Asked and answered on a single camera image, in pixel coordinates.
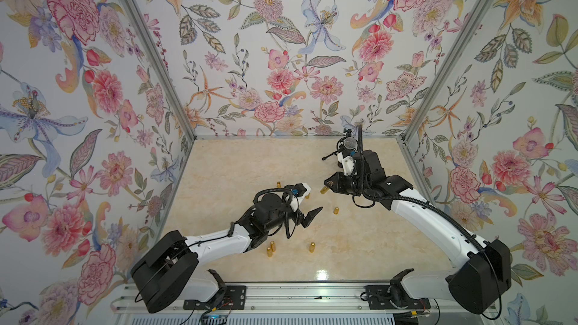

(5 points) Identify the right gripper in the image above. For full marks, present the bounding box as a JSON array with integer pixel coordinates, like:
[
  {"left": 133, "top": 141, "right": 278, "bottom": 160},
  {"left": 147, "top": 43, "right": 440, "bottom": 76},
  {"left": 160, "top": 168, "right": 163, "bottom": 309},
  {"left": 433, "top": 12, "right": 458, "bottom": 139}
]
[{"left": 324, "top": 172, "right": 372, "bottom": 198}]

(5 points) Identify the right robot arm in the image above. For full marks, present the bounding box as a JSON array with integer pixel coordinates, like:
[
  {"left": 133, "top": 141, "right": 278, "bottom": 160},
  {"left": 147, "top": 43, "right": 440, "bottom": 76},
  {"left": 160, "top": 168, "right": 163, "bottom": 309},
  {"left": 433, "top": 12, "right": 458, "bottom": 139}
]
[{"left": 324, "top": 129, "right": 511, "bottom": 316}]

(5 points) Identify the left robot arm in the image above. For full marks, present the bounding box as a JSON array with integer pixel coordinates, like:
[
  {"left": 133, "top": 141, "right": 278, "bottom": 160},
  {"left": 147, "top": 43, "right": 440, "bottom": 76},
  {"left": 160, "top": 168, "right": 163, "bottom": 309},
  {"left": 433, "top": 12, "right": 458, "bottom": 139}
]
[{"left": 130, "top": 183, "right": 320, "bottom": 314}]

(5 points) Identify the black microphone on tripod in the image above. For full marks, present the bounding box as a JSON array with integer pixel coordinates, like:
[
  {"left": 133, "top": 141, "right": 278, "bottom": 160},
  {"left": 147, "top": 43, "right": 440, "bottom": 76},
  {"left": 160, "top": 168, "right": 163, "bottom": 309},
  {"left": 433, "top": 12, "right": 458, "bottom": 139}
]
[{"left": 322, "top": 129, "right": 358, "bottom": 161}]

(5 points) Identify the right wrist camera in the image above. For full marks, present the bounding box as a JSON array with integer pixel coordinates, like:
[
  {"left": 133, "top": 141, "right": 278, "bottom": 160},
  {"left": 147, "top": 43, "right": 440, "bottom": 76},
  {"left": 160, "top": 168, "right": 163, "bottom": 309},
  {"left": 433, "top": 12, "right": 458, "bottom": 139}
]
[{"left": 337, "top": 150, "right": 356, "bottom": 176}]

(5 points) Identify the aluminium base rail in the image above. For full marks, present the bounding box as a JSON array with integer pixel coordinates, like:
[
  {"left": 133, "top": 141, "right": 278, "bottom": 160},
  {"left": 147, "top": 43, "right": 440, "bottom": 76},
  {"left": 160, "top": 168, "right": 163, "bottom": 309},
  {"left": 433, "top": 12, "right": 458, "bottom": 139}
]
[{"left": 111, "top": 281, "right": 500, "bottom": 324}]

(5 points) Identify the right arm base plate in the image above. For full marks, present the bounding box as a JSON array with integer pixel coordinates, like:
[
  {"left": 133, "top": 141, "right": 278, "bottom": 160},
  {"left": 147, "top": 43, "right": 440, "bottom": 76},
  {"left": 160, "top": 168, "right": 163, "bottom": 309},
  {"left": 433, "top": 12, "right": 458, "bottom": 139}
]
[{"left": 360, "top": 284, "right": 430, "bottom": 311}]

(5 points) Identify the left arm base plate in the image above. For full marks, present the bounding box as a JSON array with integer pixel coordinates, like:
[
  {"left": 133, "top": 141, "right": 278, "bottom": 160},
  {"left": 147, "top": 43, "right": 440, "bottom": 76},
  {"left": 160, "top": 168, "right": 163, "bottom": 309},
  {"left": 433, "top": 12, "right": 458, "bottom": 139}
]
[{"left": 183, "top": 285, "right": 248, "bottom": 311}]

